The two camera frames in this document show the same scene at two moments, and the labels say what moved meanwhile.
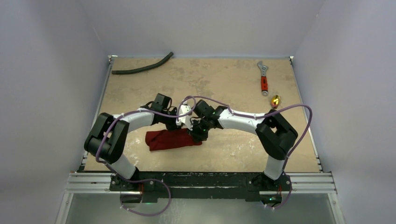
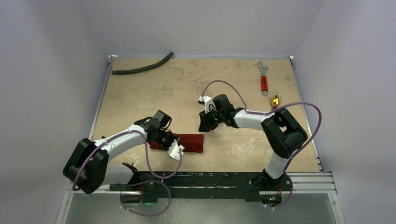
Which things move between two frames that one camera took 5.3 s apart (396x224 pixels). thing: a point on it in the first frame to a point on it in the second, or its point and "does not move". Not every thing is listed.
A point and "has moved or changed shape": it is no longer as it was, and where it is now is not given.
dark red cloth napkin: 165,139 has moved or changed shape
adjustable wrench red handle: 264,84 does not move
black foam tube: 143,68 does not move
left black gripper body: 170,122 to 165,139
